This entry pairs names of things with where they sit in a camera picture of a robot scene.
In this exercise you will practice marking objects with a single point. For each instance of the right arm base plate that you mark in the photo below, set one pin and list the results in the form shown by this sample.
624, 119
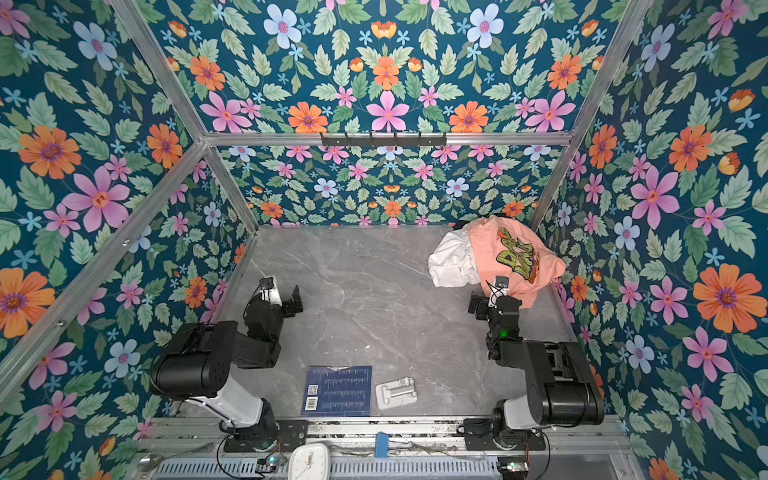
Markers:
486, 434

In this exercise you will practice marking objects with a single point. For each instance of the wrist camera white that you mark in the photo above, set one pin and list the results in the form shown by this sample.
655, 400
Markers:
500, 286
268, 291

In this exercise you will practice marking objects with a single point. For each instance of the white vented cable duct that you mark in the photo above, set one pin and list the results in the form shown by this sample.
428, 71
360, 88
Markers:
342, 468

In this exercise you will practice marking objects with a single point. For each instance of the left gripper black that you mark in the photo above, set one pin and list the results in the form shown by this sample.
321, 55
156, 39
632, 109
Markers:
287, 302

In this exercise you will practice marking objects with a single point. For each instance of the white square clock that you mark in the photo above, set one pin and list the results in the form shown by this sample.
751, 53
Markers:
310, 462

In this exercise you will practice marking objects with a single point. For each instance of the white plastic bracket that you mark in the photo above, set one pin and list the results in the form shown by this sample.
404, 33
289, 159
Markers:
396, 393

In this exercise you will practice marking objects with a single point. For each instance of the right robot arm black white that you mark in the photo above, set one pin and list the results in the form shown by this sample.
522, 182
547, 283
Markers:
560, 388

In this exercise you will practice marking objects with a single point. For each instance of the blue instruction card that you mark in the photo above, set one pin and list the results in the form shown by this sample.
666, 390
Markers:
337, 391

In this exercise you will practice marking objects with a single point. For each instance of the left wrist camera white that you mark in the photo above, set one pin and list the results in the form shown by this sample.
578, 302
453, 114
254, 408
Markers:
268, 291

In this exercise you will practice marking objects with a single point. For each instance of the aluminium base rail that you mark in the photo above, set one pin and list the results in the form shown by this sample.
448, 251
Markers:
437, 434

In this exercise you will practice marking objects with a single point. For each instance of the blue tape piece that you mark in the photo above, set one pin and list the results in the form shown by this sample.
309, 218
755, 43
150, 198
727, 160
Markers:
381, 445

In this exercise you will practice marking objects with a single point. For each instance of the pink graphic t-shirt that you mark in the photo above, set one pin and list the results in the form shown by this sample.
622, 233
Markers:
505, 247

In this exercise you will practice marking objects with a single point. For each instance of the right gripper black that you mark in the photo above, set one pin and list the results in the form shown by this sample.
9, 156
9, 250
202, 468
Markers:
487, 306

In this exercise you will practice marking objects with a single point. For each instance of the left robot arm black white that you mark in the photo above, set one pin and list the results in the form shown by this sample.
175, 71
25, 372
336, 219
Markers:
194, 366

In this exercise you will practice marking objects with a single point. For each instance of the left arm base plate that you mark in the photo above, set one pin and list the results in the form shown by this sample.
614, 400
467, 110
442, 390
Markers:
283, 435

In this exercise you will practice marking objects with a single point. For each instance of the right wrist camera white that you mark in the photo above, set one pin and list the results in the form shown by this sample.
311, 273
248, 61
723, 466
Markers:
500, 286

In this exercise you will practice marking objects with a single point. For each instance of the black hook rail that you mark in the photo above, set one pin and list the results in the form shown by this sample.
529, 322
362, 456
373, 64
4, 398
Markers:
371, 140

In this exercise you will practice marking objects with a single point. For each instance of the small green circuit board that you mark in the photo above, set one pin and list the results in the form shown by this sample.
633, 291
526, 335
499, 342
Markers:
271, 463

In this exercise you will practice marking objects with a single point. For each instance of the white cloth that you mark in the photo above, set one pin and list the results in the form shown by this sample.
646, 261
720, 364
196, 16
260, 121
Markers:
452, 264

